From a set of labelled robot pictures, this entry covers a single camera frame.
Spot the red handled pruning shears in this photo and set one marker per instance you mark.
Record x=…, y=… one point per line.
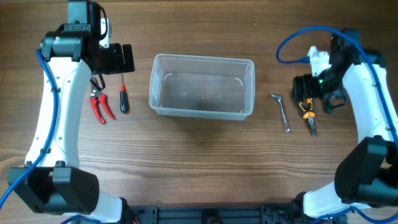
x=97, y=98

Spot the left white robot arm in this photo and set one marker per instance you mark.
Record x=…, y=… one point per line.
x=51, y=181

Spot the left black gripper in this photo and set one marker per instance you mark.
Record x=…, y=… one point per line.
x=117, y=65

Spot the orange black pliers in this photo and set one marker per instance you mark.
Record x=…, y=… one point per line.
x=308, y=114

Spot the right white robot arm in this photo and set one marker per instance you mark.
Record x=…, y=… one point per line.
x=367, y=177

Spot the green screwdriver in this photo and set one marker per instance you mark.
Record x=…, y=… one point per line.
x=328, y=107

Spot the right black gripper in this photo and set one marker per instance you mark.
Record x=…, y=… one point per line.
x=306, y=79

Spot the clear plastic container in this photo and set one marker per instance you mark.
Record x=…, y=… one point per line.
x=202, y=87

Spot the silver socket wrench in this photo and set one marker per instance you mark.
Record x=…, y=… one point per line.
x=279, y=99

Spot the black aluminium base frame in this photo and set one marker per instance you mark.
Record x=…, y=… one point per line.
x=267, y=213

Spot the black red screwdriver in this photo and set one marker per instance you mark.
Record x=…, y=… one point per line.
x=123, y=98

